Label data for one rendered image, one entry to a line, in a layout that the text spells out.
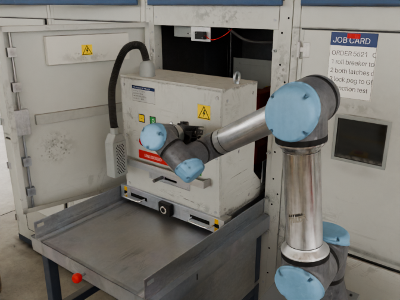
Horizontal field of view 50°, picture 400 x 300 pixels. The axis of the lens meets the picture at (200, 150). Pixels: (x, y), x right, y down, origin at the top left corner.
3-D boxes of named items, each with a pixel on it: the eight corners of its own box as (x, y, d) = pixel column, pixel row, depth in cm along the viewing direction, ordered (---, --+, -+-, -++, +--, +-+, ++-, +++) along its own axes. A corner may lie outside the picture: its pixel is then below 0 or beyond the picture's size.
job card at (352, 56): (369, 102, 135) (379, 33, 128) (324, 96, 143) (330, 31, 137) (370, 102, 135) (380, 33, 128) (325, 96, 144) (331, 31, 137)
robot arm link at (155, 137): (152, 159, 117) (132, 137, 119) (169, 156, 127) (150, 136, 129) (169, 138, 115) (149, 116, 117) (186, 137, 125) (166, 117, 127)
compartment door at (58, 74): (19, 208, 180) (-9, 25, 156) (149, 175, 216) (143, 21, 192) (23, 215, 175) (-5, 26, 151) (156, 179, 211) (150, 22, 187)
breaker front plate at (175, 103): (217, 222, 155) (219, 91, 139) (125, 188, 183) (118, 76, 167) (219, 221, 156) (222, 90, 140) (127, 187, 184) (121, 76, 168)
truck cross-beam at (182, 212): (223, 236, 154) (224, 221, 152) (121, 196, 186) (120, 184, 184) (231, 230, 158) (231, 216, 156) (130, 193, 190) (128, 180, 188)
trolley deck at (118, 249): (153, 321, 124) (153, 303, 122) (33, 249, 160) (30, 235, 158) (269, 228, 175) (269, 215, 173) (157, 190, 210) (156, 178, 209)
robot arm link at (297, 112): (340, 286, 111) (338, 74, 95) (319, 320, 99) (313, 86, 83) (296, 274, 118) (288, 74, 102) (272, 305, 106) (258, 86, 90)
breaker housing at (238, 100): (220, 221, 155) (222, 88, 139) (126, 187, 184) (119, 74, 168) (286, 178, 193) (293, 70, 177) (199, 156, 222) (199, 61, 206)
